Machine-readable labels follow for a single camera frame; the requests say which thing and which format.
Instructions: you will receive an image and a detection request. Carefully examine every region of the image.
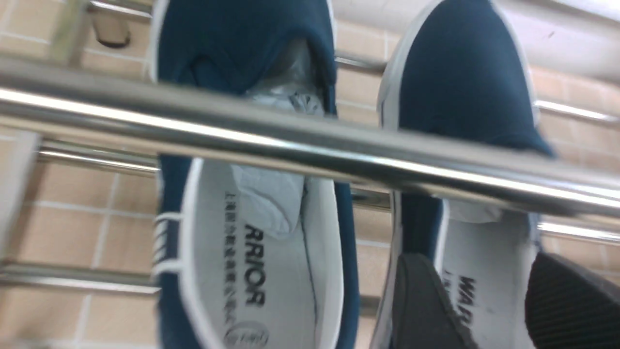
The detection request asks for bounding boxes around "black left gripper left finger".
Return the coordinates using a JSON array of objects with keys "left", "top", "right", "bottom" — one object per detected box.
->
[{"left": 390, "top": 254, "right": 478, "bottom": 349}]

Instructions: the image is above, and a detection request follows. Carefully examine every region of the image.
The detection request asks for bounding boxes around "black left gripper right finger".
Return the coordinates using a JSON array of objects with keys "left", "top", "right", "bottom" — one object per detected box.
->
[{"left": 525, "top": 253, "right": 620, "bottom": 349}]

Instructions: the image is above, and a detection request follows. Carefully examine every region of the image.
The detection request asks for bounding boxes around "navy canvas shoe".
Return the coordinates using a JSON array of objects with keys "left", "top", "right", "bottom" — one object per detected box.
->
[
  {"left": 371, "top": 0, "right": 554, "bottom": 349},
  {"left": 150, "top": 0, "right": 359, "bottom": 349}
]

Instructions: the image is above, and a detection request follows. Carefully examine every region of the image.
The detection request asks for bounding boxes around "stainless steel shoe rack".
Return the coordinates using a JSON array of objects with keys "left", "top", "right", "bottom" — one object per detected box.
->
[{"left": 0, "top": 0, "right": 620, "bottom": 320}]

